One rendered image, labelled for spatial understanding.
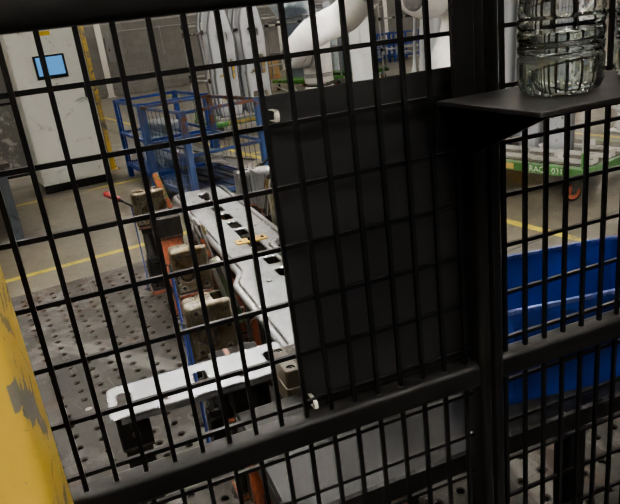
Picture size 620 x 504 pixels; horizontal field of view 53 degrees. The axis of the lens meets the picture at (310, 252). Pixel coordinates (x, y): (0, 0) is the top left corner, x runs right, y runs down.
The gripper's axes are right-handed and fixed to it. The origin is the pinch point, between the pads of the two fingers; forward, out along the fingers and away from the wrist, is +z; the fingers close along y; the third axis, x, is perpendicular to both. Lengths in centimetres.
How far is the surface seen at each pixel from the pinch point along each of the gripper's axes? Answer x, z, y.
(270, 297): 39, 19, 62
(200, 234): 8, 12, 55
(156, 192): -50, 14, 30
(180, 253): 6, 15, 61
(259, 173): -14.2, 8.5, 15.5
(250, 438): 88, 3, 108
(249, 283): 29, 19, 60
